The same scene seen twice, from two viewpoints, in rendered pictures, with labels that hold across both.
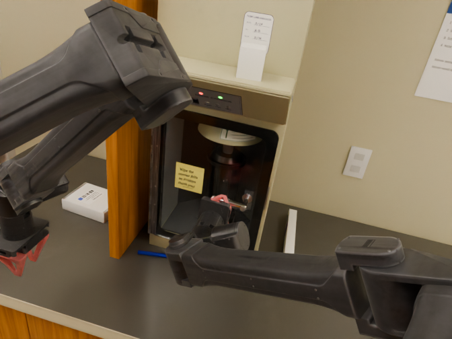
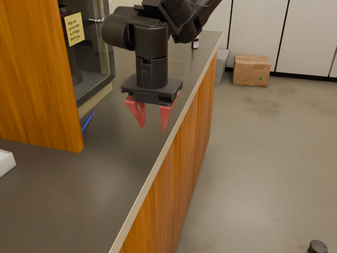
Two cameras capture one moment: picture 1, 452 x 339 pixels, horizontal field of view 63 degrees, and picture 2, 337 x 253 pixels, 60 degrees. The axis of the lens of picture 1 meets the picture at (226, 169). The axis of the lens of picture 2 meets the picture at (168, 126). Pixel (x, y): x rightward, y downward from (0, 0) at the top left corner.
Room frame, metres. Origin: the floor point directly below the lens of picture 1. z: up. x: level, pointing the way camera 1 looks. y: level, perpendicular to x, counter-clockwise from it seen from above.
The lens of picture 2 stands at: (0.46, 0.88, 1.40)
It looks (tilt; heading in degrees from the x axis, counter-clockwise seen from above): 31 degrees down; 276
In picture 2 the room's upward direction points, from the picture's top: straight up
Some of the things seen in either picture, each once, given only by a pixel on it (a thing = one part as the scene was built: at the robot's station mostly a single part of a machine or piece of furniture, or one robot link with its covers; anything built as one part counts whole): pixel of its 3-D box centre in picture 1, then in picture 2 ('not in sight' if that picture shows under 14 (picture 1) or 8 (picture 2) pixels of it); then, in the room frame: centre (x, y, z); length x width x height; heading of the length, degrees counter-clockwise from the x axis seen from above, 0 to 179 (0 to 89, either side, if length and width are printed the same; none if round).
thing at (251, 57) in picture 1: (251, 61); not in sight; (0.74, -0.02, 1.54); 0.05 x 0.05 x 0.06; 88
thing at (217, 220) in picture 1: (209, 226); not in sight; (0.63, 0.02, 1.20); 0.07 x 0.07 x 0.10; 79
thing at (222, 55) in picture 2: not in sight; (202, 65); (0.41, -2.64, 0.17); 0.60 x 0.42 x 0.33; 168
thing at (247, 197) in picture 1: (231, 199); not in sight; (0.75, -0.02, 1.20); 0.10 x 0.05 x 0.03; 78
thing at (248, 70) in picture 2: not in sight; (250, 70); (-0.18, -2.57, 0.14); 0.41 x 0.33 x 0.29; 176
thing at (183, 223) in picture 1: (206, 189); (85, 32); (0.80, 0.04, 1.19); 0.30 x 0.01 x 0.40; 78
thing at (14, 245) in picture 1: (17, 224); (152, 73); (0.54, 0.39, 1.21); 0.10 x 0.07 x 0.07; 170
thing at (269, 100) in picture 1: (214, 93); not in sight; (0.75, 0.05, 1.46); 0.32 x 0.12 x 0.10; 80
